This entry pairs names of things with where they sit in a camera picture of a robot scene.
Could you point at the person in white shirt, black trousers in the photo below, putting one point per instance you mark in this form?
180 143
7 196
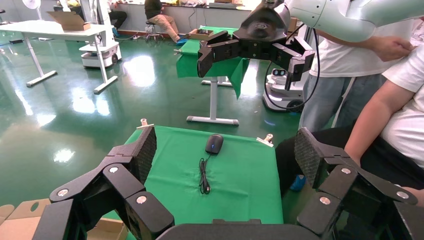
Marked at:
404 132

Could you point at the silver spring clip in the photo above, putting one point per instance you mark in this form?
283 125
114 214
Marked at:
144 125
179 51
265 140

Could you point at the jeans wearer's right forearm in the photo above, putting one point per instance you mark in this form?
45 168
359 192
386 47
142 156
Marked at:
351 43

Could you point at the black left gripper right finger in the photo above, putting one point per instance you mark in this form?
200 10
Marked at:
341 192

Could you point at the shallow cardboard tray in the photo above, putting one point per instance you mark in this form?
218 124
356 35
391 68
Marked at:
198 34

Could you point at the black trousers wearer's hand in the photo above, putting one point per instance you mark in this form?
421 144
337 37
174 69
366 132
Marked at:
419 195

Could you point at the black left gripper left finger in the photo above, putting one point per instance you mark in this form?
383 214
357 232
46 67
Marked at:
99 188

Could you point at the green tablecloth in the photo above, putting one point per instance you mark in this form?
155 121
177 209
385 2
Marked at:
238 185

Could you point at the person in khaki trousers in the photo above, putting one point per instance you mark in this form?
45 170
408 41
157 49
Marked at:
164 21

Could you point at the blue shoe cover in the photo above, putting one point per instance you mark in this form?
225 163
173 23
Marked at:
298 183

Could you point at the small white robot with eyes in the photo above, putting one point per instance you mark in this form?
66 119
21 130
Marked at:
278 89

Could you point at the black trousers wearer's forearm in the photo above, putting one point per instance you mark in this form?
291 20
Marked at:
371 126

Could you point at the black stool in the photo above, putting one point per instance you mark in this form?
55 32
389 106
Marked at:
150 24

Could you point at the white desk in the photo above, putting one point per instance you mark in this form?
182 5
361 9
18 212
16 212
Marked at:
49 28

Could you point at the white wheeled robot with column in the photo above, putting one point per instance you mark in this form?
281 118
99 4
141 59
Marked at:
99 53

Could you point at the jeans wearer's right hand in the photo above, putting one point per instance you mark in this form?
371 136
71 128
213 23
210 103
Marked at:
392 49

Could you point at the open brown cardboard carton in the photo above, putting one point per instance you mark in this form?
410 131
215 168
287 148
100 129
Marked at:
71 21

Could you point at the open flat cardboard box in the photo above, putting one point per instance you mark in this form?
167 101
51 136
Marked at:
20 228

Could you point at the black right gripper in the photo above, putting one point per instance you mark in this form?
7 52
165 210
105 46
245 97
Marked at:
261 26

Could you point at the long grey workbench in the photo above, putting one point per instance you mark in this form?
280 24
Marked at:
205 18

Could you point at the white pedestal table frame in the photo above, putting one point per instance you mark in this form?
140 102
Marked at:
213 99

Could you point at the white standing fan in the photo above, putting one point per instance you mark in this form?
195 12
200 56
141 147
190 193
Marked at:
32 3

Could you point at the person in jeans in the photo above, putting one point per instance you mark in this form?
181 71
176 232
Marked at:
331 99

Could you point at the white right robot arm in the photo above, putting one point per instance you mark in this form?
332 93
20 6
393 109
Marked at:
331 16

